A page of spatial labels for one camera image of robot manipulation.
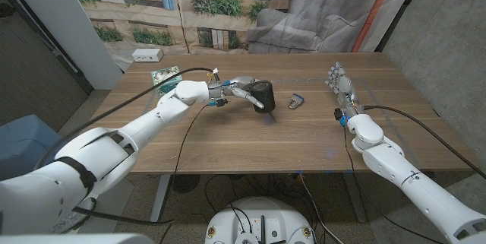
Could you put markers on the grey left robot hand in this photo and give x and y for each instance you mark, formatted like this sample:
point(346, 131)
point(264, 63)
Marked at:
point(228, 89)

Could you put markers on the black cylindrical speaker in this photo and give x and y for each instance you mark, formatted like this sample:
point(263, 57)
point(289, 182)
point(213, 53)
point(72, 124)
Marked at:
point(266, 94)

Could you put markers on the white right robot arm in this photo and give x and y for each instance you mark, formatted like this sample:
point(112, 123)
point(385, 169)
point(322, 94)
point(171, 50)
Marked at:
point(410, 175)

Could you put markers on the grey table leg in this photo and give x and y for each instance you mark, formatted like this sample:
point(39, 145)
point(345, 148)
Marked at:
point(356, 198)

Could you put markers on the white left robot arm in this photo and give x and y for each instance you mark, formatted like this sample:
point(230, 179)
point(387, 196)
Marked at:
point(95, 156)

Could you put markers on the white table leg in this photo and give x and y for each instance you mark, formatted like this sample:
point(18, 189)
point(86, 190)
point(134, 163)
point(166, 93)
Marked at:
point(159, 198)

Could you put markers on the white pillar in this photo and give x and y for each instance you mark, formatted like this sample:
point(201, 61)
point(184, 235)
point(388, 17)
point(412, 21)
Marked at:
point(68, 19)

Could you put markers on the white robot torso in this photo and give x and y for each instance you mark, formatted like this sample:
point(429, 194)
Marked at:
point(76, 239)

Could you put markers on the green patterned tissue box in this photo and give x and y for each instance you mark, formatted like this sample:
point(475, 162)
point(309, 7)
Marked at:
point(165, 77)

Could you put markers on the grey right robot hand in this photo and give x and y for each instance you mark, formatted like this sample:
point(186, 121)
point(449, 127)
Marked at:
point(345, 88)

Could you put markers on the blue bin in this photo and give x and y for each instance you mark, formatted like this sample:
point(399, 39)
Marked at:
point(23, 141)

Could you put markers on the black round floor object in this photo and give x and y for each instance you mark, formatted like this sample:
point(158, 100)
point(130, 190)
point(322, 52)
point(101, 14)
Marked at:
point(185, 183)

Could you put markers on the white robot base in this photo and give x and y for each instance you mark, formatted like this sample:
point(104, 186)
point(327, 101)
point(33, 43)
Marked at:
point(262, 213)

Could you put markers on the white power strip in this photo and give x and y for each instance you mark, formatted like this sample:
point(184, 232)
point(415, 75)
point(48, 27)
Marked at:
point(147, 54)

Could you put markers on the printed building backdrop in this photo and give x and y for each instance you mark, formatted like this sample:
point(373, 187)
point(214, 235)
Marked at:
point(322, 8)

